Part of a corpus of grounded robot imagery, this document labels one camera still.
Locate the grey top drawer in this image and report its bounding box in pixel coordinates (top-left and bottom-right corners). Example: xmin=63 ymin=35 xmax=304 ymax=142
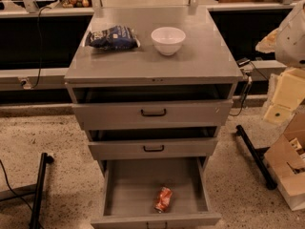
xmin=71 ymin=88 xmax=233 ymax=131

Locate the cardboard box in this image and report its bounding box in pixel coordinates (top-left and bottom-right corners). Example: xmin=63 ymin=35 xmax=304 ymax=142
xmin=264 ymin=114 xmax=305 ymax=211

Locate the white bowl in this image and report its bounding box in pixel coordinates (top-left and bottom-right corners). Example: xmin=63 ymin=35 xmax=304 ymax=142
xmin=151 ymin=27 xmax=186 ymax=55

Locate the blue chip bag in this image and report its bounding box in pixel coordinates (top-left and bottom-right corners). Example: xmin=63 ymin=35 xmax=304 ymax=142
xmin=85 ymin=26 xmax=140 ymax=51

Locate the black power adapter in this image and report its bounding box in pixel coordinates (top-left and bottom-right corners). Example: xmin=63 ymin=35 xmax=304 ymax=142
xmin=236 ymin=57 xmax=251 ymax=67

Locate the black stand leg left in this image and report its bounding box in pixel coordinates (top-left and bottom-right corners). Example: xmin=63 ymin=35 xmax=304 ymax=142
xmin=30 ymin=153 xmax=53 ymax=229

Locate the grey bottom drawer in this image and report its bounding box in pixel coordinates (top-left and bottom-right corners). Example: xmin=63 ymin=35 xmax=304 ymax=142
xmin=91 ymin=157 xmax=221 ymax=229

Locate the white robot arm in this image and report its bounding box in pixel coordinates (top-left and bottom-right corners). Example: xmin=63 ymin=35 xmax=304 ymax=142
xmin=256 ymin=0 xmax=305 ymax=123

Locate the grey middle drawer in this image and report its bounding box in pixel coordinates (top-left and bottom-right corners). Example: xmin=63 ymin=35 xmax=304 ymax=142
xmin=89 ymin=127 xmax=217 ymax=160

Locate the grey drawer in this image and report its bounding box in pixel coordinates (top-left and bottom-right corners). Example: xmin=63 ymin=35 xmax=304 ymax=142
xmin=91 ymin=157 xmax=221 ymax=229
xmin=89 ymin=127 xmax=217 ymax=160
xmin=71 ymin=88 xmax=233 ymax=131

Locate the grey drawer cabinet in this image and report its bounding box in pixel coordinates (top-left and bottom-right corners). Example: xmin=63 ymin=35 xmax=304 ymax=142
xmin=63 ymin=5 xmax=244 ymax=177

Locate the black stand leg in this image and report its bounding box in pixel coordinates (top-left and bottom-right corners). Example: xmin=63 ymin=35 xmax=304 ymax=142
xmin=236 ymin=125 xmax=277 ymax=190
xmin=30 ymin=153 xmax=53 ymax=229

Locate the black cable left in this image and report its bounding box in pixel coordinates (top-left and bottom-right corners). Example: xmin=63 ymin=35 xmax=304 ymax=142
xmin=31 ymin=5 xmax=53 ymax=90

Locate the black stand leg right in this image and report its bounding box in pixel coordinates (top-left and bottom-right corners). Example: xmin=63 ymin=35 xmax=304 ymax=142
xmin=236 ymin=125 xmax=277 ymax=190

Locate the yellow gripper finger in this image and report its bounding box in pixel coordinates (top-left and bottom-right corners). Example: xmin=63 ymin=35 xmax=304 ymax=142
xmin=263 ymin=104 xmax=294 ymax=124
xmin=272 ymin=68 xmax=305 ymax=111

